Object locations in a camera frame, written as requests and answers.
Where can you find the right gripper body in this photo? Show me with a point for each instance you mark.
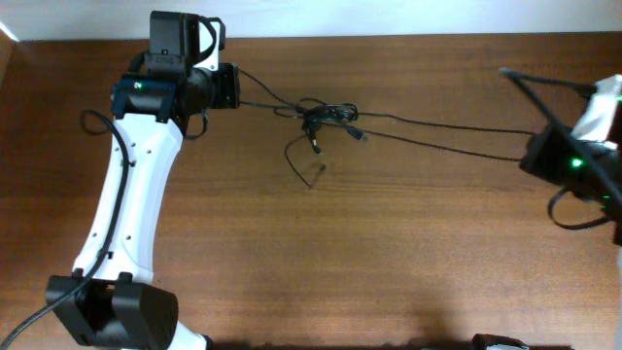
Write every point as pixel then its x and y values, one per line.
pixel 559 157

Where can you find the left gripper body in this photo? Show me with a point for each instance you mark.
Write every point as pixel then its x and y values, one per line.
pixel 228 86

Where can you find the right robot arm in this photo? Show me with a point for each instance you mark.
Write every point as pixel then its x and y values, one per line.
pixel 603 187

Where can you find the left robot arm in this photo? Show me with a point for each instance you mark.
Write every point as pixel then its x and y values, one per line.
pixel 109 299

